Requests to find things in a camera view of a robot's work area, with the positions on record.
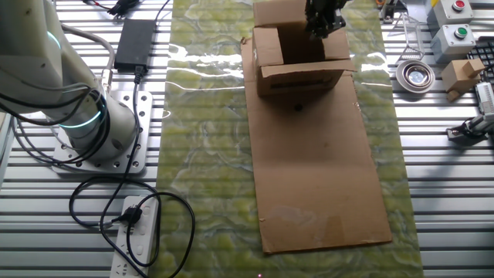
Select white ribbed device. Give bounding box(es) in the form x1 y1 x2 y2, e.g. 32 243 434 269
474 81 494 117

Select metal clamp bracket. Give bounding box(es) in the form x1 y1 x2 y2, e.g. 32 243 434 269
446 114 494 147

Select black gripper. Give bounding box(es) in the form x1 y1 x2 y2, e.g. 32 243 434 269
304 0 348 40

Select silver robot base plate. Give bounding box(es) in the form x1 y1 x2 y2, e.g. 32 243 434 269
52 90 154 175

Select green marble pattern mat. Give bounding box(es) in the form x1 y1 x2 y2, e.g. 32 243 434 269
148 0 425 278

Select black keyboard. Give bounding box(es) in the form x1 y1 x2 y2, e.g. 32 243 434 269
465 36 494 84

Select black bundled cord red tip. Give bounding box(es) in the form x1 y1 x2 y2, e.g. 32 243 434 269
83 0 173 24

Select small cardboard block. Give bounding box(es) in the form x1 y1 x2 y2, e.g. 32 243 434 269
441 57 486 103

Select round silver dish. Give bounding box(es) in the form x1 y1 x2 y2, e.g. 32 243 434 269
395 59 436 94

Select white power strip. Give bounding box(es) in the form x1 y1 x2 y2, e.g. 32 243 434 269
110 195 161 278

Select black power adapter brick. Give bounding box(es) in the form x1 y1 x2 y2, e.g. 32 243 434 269
113 19 157 73

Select grey box red button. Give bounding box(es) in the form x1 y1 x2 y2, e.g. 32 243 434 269
426 0 475 27

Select black power cord with plug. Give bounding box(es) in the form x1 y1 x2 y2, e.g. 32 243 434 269
68 65 197 278

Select brown cardboard box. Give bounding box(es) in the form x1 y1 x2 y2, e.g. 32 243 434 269
252 0 358 97

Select grey box green button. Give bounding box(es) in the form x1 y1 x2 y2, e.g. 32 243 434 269
430 23 482 65

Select flat brown cardboard sheet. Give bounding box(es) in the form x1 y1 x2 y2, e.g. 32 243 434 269
239 36 394 255

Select thick grey robot cable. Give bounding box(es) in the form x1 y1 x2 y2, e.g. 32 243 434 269
61 25 117 93

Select black cables at robot base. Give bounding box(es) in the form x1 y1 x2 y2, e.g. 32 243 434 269
0 88 112 168

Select black clamp stand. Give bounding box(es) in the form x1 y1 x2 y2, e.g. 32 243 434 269
380 0 398 24

